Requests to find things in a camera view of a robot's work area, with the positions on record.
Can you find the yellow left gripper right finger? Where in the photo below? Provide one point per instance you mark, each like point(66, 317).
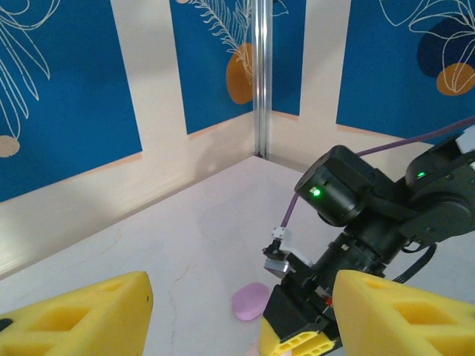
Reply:
point(408, 326)

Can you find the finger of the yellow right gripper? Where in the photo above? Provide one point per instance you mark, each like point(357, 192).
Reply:
point(269, 341)
point(308, 343)

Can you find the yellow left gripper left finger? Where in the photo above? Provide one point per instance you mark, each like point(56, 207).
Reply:
point(74, 326)

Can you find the purple earbud charging case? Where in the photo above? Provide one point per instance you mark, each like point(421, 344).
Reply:
point(248, 302)

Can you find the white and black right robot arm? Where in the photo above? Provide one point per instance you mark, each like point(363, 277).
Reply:
point(468, 139)

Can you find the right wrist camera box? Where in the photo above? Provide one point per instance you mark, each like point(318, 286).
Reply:
point(278, 267)

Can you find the aluminium frame post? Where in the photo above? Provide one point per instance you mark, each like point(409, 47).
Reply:
point(262, 74)

